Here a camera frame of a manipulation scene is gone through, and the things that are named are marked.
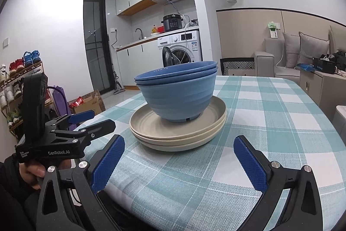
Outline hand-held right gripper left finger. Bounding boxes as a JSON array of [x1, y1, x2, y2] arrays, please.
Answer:
[[36, 134, 125, 231]]

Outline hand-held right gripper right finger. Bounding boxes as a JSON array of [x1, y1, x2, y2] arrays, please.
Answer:
[[234, 135, 323, 231]]

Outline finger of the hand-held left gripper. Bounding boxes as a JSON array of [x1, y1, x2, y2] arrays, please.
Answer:
[[45, 110, 96, 131], [51, 119, 117, 145]]

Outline beige plate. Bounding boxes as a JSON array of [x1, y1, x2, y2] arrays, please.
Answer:
[[139, 131, 219, 152], [130, 96, 227, 137], [130, 117, 226, 143]]

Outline blue bowl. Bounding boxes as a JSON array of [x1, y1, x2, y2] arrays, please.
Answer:
[[134, 61, 218, 78], [136, 71, 217, 123], [135, 67, 218, 83]]

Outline person's left forearm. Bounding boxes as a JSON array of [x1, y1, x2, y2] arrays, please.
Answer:
[[0, 162, 41, 231]]

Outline person's left hand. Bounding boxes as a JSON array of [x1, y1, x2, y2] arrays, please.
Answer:
[[18, 158, 71, 190]]

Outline red snack packet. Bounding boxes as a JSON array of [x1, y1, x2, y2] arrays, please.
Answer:
[[69, 96, 85, 108]]

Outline brown cardboard box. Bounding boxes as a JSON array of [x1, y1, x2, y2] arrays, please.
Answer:
[[69, 89, 106, 115]]

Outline wooden shoe rack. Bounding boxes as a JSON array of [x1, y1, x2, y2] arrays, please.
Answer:
[[0, 59, 54, 139]]

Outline purple bag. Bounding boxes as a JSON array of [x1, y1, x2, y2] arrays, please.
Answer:
[[53, 86, 72, 123]]

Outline teal checked tablecloth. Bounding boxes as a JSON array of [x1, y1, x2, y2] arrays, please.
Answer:
[[73, 75, 346, 231]]

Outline upright vacuum cleaner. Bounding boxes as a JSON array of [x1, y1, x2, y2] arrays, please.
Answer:
[[113, 71, 125, 95]]

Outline dark glass door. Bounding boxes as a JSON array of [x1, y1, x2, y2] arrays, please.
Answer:
[[83, 0, 112, 96]]

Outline white kitchen counter cabinets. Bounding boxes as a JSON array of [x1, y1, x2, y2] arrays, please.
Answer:
[[116, 37, 163, 89]]

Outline black white patterned chair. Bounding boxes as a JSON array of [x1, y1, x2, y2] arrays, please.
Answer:
[[220, 57, 255, 77]]

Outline grey sofa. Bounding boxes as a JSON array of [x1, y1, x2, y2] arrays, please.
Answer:
[[253, 25, 346, 78]]

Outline beige bedside cabinet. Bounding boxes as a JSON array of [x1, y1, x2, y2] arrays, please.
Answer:
[[300, 69, 346, 123]]

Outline white washing machine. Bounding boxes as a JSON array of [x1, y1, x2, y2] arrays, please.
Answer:
[[157, 30, 203, 76]]

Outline black pressure cooker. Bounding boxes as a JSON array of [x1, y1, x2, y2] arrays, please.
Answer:
[[161, 14, 182, 32]]

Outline grey cushion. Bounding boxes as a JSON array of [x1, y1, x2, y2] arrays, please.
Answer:
[[282, 32, 300, 69], [297, 31, 331, 70]]

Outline black box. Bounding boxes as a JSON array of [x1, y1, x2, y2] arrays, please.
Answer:
[[312, 57, 337, 74]]

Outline black jacket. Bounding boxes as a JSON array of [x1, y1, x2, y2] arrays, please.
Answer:
[[320, 51, 346, 72]]

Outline green white wall device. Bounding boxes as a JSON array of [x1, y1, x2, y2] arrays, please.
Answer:
[[266, 21, 280, 39]]

